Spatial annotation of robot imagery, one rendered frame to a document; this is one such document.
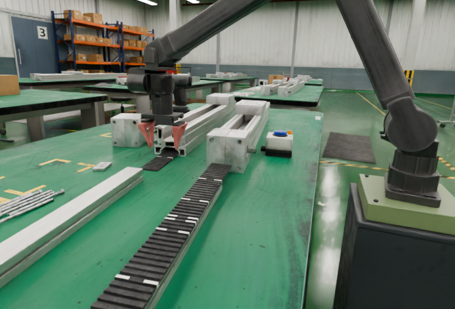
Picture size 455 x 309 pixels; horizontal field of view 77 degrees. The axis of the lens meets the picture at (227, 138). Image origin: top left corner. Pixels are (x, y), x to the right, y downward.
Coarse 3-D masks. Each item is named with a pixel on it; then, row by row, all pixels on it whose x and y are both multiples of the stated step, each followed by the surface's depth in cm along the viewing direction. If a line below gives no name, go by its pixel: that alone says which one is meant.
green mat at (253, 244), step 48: (48, 144) 94; (96, 144) 95; (144, 144) 97; (0, 192) 59; (144, 192) 61; (240, 192) 62; (288, 192) 63; (0, 240) 43; (96, 240) 44; (144, 240) 44; (240, 240) 45; (288, 240) 45; (48, 288) 34; (96, 288) 35; (192, 288) 35; (240, 288) 35; (288, 288) 35
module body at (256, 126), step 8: (232, 120) 99; (240, 120) 107; (256, 120) 100; (264, 120) 126; (224, 128) 86; (232, 128) 92; (240, 128) 100; (248, 128) 87; (256, 128) 98; (256, 136) 99; (256, 144) 99; (248, 160) 82
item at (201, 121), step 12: (204, 108) 127; (216, 108) 125; (228, 108) 142; (180, 120) 99; (192, 120) 111; (204, 120) 102; (216, 120) 119; (228, 120) 144; (168, 132) 89; (192, 132) 90; (204, 132) 103; (156, 144) 87; (168, 144) 87; (180, 144) 85; (192, 144) 91; (180, 156) 86
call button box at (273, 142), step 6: (270, 132) 93; (270, 138) 87; (276, 138) 86; (282, 138) 86; (288, 138) 86; (270, 144) 87; (276, 144) 87; (282, 144) 86; (288, 144) 86; (264, 150) 91; (270, 150) 88; (276, 150) 87; (282, 150) 87; (288, 150) 86; (270, 156) 88; (276, 156) 88; (282, 156) 87; (288, 156) 87
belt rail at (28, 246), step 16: (112, 176) 61; (128, 176) 61; (96, 192) 53; (112, 192) 55; (64, 208) 47; (80, 208) 47; (96, 208) 52; (32, 224) 42; (48, 224) 42; (64, 224) 43; (80, 224) 47; (16, 240) 38; (32, 240) 39; (48, 240) 41; (0, 256) 35; (16, 256) 36; (32, 256) 38; (0, 272) 34; (16, 272) 36; (0, 288) 34
